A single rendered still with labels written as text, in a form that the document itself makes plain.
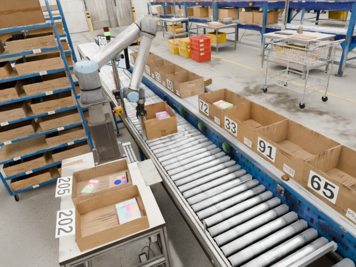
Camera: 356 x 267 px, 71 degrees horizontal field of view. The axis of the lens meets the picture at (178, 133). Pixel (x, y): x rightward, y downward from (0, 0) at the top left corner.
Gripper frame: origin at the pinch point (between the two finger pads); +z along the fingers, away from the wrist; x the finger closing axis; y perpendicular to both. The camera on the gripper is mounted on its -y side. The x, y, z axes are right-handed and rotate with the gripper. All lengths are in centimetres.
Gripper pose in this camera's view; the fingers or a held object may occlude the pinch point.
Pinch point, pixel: (141, 122)
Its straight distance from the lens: 240.0
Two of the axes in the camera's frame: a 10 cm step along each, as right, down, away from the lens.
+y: 4.2, 4.2, -8.1
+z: 0.0, 8.9, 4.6
